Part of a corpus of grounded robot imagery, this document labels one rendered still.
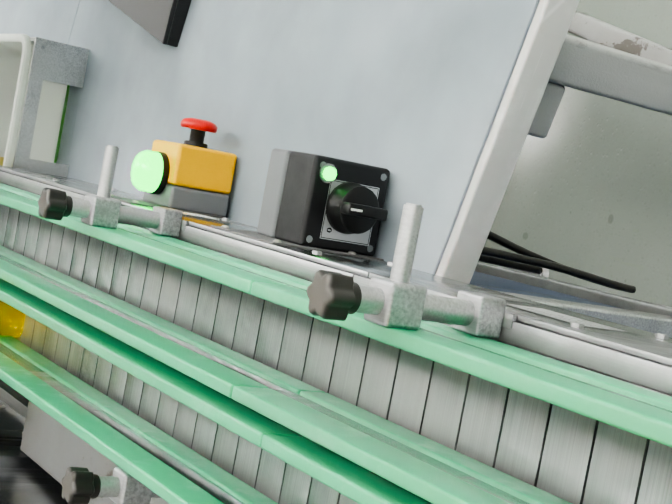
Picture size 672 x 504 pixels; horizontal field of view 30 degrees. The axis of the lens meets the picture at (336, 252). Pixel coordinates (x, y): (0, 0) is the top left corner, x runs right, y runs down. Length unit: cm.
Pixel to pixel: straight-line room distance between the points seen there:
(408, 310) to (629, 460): 15
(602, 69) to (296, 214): 29
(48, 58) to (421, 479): 119
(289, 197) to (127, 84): 61
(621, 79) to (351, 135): 25
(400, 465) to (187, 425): 42
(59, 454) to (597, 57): 69
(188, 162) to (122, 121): 34
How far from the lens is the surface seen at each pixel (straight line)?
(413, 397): 85
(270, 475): 99
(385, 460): 73
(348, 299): 71
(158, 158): 133
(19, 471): 144
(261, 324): 102
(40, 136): 179
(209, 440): 108
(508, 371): 65
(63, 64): 180
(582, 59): 110
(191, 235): 115
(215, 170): 134
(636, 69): 115
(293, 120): 128
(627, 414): 59
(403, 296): 73
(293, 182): 109
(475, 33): 106
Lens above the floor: 140
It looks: 33 degrees down
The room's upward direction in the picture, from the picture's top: 81 degrees counter-clockwise
